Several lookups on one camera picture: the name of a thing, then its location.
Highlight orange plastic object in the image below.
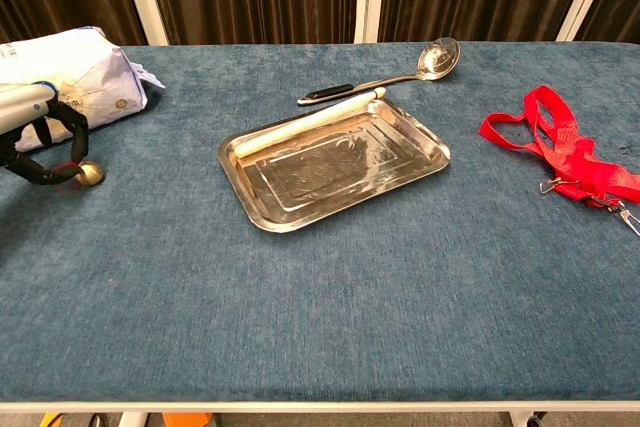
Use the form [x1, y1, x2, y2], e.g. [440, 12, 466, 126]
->
[161, 412, 215, 427]

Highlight light wooden stick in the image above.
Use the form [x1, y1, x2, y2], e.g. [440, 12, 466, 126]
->
[233, 86, 388, 159]

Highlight white table frame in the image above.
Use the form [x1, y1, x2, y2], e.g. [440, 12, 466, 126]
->
[0, 398, 640, 427]

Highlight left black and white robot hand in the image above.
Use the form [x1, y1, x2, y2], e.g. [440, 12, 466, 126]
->
[0, 79, 91, 187]

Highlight rectangular stainless steel tray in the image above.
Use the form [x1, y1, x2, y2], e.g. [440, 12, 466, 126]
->
[216, 97, 453, 235]

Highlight steel ladle black handle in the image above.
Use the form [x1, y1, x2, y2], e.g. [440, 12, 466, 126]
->
[296, 36, 462, 107]

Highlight blue fabric table cover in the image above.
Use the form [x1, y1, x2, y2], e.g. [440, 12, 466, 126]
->
[0, 41, 640, 404]

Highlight white tissue pack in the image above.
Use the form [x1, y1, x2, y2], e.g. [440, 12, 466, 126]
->
[0, 24, 167, 153]

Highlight small red gold ball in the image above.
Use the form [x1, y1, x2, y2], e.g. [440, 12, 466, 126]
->
[51, 159, 107, 193]

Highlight red lanyard with metal clips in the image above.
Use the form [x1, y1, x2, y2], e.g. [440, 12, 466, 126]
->
[478, 84, 640, 238]

